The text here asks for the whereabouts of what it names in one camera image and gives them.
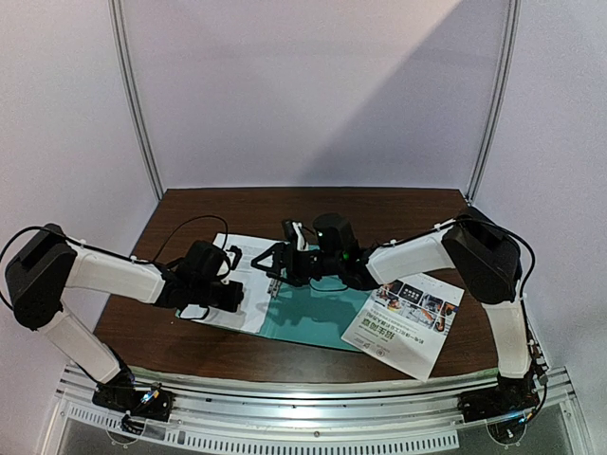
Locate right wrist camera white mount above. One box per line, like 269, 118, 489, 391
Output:
282, 219, 309, 251

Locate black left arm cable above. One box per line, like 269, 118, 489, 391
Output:
0, 216, 230, 314

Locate aluminium wall post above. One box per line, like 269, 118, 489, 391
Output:
465, 0, 522, 205
108, 0, 165, 201

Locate metal folder clip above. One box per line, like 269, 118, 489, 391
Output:
267, 279, 282, 299

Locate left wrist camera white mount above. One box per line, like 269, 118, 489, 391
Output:
225, 245, 243, 271

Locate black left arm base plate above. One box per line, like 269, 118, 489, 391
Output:
92, 376, 175, 422

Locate right aluminium wall post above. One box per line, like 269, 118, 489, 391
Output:
465, 0, 522, 205

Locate colourful printed brochure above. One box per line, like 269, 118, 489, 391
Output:
341, 274, 464, 382

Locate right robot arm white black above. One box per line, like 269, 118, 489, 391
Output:
250, 208, 540, 416

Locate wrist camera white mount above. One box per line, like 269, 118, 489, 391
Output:
225, 245, 243, 271
282, 219, 309, 251

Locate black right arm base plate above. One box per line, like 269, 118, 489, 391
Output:
457, 375, 547, 423

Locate teal file folder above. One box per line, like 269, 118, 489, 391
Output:
175, 241, 376, 354

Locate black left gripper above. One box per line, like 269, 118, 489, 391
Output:
192, 281, 244, 313

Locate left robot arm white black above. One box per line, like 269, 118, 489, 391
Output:
1, 224, 244, 411

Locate aluminium front rail frame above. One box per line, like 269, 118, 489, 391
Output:
41, 366, 594, 454

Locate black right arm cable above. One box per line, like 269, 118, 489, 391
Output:
378, 215, 546, 418

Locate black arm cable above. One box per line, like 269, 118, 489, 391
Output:
378, 215, 546, 418
0, 216, 230, 314

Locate left aluminium wall post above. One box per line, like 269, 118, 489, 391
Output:
108, 0, 165, 201

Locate white printed text sheets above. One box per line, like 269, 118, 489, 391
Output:
193, 233, 277, 335

